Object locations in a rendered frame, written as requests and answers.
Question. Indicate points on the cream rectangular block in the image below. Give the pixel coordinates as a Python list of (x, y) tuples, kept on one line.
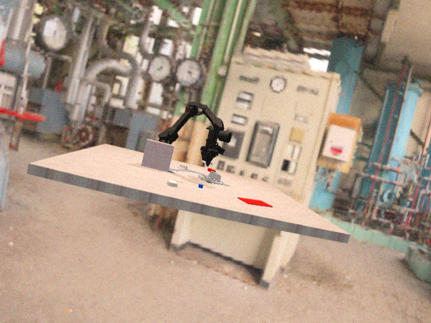
[(172, 183)]

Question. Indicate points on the red rectangular plate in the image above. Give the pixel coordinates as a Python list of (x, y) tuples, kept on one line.
[(254, 202)]

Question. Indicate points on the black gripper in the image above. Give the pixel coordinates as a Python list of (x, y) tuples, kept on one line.
[(208, 151)]

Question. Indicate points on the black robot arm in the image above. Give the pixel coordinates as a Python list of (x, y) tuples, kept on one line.
[(217, 132)]

